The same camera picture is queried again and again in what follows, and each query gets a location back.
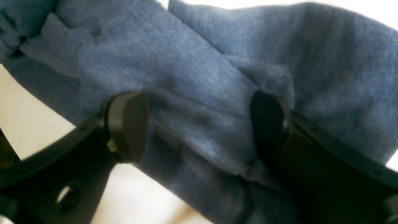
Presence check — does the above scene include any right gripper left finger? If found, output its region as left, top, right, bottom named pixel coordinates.
left=1, top=91, right=150, bottom=224

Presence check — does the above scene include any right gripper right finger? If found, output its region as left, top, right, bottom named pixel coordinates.
left=250, top=91, right=398, bottom=224

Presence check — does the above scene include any dark blue T-shirt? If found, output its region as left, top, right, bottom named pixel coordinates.
left=1, top=0, right=398, bottom=224

